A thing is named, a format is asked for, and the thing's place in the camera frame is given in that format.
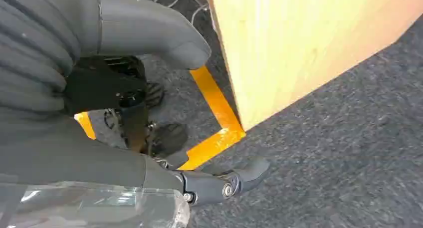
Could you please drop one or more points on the clear plastic sheet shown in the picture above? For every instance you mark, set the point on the clear plastic sheet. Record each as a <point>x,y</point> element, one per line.
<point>99,206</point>

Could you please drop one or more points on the pale wooden table side panel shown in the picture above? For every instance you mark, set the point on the pale wooden table side panel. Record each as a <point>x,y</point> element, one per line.
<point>297,48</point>

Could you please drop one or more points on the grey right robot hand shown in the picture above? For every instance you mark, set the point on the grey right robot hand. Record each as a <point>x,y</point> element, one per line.
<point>82,153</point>

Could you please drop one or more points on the yellow floor tape strip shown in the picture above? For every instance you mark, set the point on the yellow floor tape strip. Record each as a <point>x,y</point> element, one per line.
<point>211,147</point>
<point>214,97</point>
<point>85,124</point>

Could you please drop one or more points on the ribbed grey right arm sleeve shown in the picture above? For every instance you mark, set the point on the ribbed grey right arm sleeve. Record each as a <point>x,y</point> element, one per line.
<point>29,48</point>

